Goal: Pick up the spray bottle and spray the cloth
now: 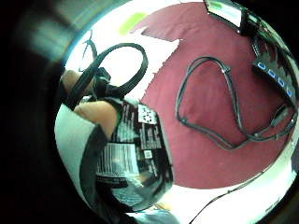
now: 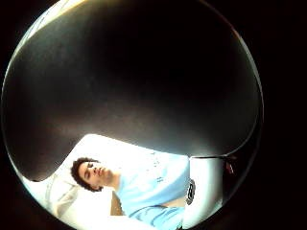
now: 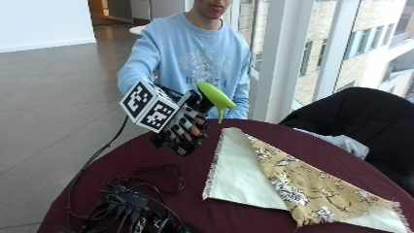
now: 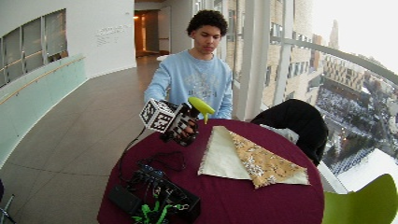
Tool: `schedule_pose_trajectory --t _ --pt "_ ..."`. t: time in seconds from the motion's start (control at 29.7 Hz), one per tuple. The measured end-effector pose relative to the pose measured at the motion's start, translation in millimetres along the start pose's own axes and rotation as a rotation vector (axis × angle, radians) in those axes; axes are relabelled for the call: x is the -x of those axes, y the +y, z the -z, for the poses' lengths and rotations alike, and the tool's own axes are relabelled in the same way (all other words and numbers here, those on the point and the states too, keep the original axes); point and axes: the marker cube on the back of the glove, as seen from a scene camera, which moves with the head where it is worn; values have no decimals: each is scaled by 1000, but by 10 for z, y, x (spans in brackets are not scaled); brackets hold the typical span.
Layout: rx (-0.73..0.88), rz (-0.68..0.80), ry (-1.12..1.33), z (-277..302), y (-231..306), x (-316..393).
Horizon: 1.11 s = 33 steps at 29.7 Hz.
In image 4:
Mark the lime green plastic toy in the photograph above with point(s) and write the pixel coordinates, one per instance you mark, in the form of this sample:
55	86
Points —
201	106

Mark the white cube with black markers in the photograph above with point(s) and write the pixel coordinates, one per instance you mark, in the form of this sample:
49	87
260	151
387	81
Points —
157	115

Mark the the person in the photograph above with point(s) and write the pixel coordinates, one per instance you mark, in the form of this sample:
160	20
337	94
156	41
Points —
194	77

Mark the cream and yellow floral cloth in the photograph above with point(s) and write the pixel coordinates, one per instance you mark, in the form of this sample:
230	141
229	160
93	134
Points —
249	158

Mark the black electronics box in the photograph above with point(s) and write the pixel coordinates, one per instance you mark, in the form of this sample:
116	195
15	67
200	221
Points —
169	193

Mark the maroon tablecloth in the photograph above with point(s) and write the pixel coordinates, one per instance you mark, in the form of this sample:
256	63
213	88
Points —
232	202

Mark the black power pack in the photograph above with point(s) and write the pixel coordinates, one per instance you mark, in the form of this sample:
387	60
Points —
124	199

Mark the black jacket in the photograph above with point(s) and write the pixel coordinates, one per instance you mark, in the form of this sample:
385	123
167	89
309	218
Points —
298	124

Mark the white column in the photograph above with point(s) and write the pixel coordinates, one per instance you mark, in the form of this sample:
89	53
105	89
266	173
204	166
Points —
253	59

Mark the wooden handrail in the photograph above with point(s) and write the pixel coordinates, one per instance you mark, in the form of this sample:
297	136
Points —
37	80

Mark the white slanted window beam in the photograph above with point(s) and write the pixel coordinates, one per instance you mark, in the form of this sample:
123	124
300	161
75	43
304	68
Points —
332	53

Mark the interior window strip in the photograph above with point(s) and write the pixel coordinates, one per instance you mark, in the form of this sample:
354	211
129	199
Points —
33	43

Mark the dark metal stand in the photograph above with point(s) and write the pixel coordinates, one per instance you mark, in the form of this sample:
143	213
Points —
4	205

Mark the lime green chair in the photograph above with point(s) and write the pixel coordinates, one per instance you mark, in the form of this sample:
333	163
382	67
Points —
365	205

